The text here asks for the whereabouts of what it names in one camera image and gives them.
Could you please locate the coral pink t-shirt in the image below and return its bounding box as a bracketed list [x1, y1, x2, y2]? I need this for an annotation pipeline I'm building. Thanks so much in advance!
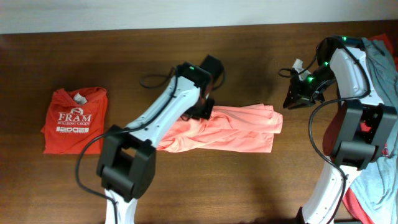
[157, 103, 283, 153]

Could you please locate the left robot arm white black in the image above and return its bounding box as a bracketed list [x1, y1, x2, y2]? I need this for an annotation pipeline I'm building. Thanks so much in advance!
[96, 55, 224, 223]

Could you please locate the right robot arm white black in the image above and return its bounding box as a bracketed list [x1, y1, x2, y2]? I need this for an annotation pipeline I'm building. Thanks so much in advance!
[279, 35, 397, 223]

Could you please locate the grey t-shirt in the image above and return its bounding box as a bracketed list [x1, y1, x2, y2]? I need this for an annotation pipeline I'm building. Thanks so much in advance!
[362, 37, 397, 166]

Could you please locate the light blue grey shirt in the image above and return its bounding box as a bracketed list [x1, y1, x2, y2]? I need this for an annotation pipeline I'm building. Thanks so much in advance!
[349, 155, 398, 224]

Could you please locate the folded orange red printed shirt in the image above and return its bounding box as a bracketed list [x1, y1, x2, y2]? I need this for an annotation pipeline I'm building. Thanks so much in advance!
[41, 86, 108, 154]

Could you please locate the red t-shirt in pile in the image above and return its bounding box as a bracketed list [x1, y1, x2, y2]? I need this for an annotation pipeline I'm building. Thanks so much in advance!
[343, 34, 397, 223]

